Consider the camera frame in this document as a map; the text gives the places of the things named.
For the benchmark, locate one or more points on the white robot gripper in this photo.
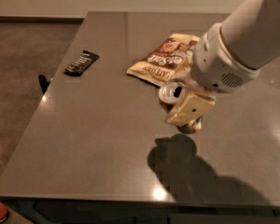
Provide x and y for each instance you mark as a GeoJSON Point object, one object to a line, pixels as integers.
{"type": "Point", "coordinates": [215, 63]}

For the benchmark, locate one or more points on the orange soda can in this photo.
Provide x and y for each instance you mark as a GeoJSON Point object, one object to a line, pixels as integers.
{"type": "Point", "coordinates": [168, 96]}

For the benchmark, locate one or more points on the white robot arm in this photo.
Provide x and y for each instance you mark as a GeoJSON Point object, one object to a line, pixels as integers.
{"type": "Point", "coordinates": [252, 36]}

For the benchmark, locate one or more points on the brown and cream chip bag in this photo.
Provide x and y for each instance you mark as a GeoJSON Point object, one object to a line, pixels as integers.
{"type": "Point", "coordinates": [172, 56]}

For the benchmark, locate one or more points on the black snack bar wrapper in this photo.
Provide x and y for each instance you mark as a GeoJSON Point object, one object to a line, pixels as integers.
{"type": "Point", "coordinates": [81, 64]}

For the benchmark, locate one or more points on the black clamp at table edge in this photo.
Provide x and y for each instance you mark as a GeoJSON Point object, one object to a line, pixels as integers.
{"type": "Point", "coordinates": [44, 83]}

